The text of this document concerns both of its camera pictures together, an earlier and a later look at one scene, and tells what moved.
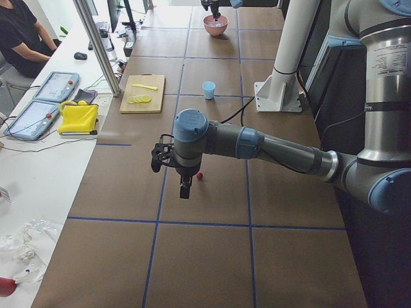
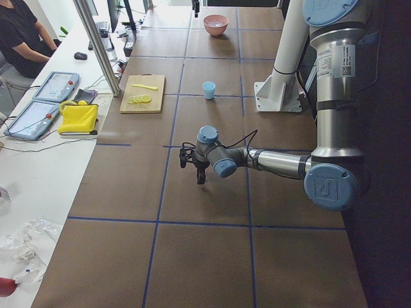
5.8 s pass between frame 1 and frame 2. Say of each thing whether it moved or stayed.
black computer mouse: stayed
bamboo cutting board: stayed
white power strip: stayed
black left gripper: moved
